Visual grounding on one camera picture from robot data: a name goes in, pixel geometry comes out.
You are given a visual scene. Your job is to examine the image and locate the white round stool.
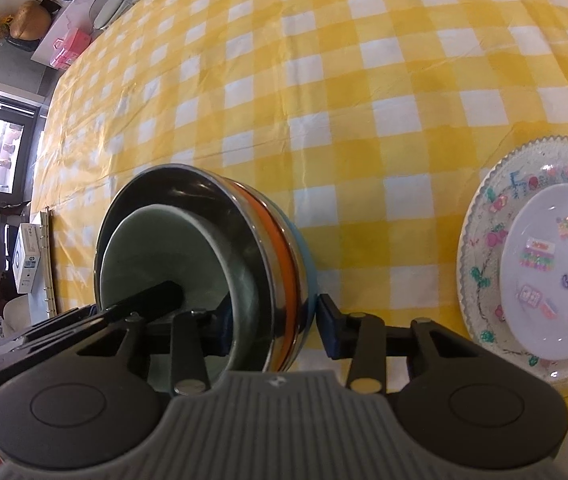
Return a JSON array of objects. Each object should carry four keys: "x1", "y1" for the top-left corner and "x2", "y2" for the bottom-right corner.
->
[{"x1": 88, "y1": 0, "x2": 131, "y2": 29}]

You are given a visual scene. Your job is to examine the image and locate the brown round vase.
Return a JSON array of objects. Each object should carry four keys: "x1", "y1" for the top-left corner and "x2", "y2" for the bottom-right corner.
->
[{"x1": 9, "y1": 0, "x2": 53, "y2": 41}]

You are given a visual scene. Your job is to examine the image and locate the white fruit-painted plate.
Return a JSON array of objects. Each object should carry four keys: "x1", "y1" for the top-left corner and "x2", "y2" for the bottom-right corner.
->
[{"x1": 464, "y1": 144, "x2": 568, "y2": 385}]

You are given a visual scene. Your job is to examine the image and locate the yellow checkered tablecloth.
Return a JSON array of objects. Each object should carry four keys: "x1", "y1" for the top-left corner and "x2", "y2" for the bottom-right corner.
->
[{"x1": 29, "y1": 0, "x2": 568, "y2": 423}]

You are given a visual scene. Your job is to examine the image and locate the pink storage box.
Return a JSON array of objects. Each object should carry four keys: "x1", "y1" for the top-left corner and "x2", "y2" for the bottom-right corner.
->
[{"x1": 50, "y1": 27, "x2": 91, "y2": 69}]

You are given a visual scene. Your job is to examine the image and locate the small white sticker plate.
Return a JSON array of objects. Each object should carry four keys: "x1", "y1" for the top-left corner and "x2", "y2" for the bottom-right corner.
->
[{"x1": 500, "y1": 182, "x2": 568, "y2": 361}]

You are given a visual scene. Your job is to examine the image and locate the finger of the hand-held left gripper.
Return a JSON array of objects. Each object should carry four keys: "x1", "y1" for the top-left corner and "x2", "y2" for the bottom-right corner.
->
[{"x1": 98, "y1": 281, "x2": 185, "y2": 322}]

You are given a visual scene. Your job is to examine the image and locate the stainless steel bowl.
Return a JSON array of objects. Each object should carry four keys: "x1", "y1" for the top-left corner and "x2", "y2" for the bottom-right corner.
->
[{"x1": 94, "y1": 164, "x2": 309, "y2": 373}]

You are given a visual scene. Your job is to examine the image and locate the orange bowl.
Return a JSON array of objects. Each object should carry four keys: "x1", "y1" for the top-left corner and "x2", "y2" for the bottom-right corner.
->
[{"x1": 236, "y1": 180, "x2": 298, "y2": 362}]

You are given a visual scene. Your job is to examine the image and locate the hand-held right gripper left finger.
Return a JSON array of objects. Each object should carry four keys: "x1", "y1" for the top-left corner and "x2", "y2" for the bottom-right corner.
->
[{"x1": 76, "y1": 305, "x2": 235, "y2": 395}]

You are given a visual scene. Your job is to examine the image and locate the white cardboard box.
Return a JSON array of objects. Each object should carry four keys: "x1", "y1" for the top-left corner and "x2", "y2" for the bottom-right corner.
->
[{"x1": 13, "y1": 222, "x2": 48, "y2": 294}]

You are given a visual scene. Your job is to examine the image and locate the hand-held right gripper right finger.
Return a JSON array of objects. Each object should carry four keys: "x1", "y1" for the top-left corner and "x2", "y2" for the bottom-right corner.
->
[{"x1": 316, "y1": 294, "x2": 470, "y2": 394}]

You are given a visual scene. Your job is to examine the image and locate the clear glass sticker plate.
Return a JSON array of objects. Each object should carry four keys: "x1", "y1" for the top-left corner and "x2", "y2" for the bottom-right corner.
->
[{"x1": 456, "y1": 135, "x2": 568, "y2": 392}]

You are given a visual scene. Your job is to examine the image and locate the green ceramic bowl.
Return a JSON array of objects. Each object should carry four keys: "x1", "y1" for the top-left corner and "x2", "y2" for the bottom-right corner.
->
[{"x1": 100, "y1": 204, "x2": 259, "y2": 393}]

